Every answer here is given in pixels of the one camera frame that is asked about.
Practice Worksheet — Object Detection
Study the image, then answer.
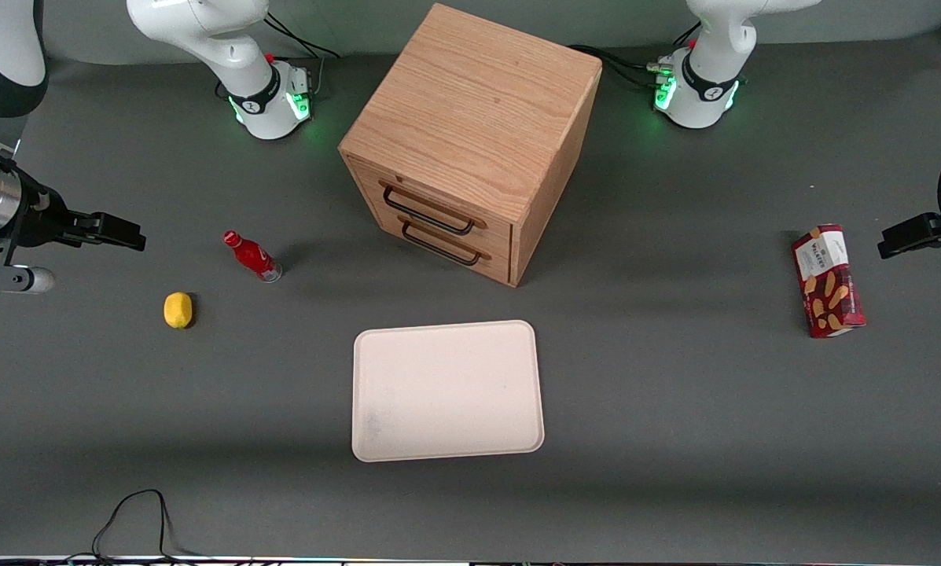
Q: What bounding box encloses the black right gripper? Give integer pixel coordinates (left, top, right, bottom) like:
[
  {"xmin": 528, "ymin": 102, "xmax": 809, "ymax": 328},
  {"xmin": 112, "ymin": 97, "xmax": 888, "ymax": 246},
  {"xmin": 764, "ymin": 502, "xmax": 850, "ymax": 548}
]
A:
[{"xmin": 5, "ymin": 162, "xmax": 148, "ymax": 253}]

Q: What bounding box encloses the red coke bottle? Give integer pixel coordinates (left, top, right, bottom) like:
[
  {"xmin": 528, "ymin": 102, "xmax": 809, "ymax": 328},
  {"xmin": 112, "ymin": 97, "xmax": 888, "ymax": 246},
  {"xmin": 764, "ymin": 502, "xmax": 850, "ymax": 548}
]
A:
[{"xmin": 223, "ymin": 230, "xmax": 283, "ymax": 283}]

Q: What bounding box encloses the beige plastic tray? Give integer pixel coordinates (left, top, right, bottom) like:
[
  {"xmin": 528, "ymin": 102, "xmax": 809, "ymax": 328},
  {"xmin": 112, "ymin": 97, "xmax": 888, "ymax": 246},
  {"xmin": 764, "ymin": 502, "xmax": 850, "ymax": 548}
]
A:
[{"xmin": 351, "ymin": 319, "xmax": 546, "ymax": 463}]

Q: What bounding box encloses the yellow lemon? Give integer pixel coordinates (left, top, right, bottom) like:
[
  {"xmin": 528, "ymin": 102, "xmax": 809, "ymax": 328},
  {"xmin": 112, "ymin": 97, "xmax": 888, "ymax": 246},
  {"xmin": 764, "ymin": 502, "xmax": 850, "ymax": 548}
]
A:
[{"xmin": 164, "ymin": 292, "xmax": 194, "ymax": 329}]

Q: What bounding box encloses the red cookie box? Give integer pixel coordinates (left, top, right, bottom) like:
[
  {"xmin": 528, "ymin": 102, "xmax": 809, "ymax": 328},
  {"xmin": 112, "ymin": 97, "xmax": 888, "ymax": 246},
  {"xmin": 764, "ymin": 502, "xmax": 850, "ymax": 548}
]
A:
[{"xmin": 791, "ymin": 224, "xmax": 866, "ymax": 339}]

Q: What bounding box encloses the wooden drawer cabinet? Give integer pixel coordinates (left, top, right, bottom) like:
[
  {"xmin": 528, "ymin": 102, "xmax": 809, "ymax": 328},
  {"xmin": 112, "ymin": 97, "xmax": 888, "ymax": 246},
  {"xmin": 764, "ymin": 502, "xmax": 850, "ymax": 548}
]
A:
[{"xmin": 338, "ymin": 2, "xmax": 603, "ymax": 288}]

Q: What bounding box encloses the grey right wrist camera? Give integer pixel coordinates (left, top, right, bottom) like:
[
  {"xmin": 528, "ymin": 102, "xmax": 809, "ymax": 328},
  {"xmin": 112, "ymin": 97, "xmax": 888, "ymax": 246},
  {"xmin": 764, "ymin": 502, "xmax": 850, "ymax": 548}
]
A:
[{"xmin": 0, "ymin": 266, "xmax": 56, "ymax": 295}]

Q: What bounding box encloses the black right arm base cable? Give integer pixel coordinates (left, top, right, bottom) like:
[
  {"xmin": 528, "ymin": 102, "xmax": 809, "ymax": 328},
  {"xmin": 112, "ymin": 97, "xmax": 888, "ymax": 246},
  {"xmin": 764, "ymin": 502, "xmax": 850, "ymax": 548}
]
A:
[{"xmin": 259, "ymin": 13, "xmax": 342, "ymax": 62}]

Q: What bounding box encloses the black arm base cable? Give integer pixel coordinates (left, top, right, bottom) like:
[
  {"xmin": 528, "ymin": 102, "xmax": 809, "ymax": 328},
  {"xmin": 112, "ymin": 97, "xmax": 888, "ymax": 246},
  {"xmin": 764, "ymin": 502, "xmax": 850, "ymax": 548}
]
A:
[
  {"xmin": 568, "ymin": 44, "xmax": 673, "ymax": 89},
  {"xmin": 259, "ymin": 13, "xmax": 342, "ymax": 62}
]

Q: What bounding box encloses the thin black table-edge cable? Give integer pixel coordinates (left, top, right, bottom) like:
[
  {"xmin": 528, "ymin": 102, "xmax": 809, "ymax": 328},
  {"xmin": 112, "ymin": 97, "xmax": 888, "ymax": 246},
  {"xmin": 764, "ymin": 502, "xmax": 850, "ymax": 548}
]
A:
[{"xmin": 61, "ymin": 489, "xmax": 204, "ymax": 564}]

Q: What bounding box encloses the black wire drawer handle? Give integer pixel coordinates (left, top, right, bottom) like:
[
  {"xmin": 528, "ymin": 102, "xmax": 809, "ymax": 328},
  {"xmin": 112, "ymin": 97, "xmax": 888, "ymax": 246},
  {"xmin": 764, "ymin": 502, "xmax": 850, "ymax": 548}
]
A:
[
  {"xmin": 380, "ymin": 182, "xmax": 487, "ymax": 236},
  {"xmin": 399, "ymin": 218, "xmax": 491, "ymax": 266}
]

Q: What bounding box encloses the black left arm base cable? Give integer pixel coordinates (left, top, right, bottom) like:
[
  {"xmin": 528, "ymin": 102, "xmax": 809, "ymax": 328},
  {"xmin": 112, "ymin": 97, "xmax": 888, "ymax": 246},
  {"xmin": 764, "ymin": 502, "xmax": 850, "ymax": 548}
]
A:
[{"xmin": 568, "ymin": 44, "xmax": 673, "ymax": 89}]

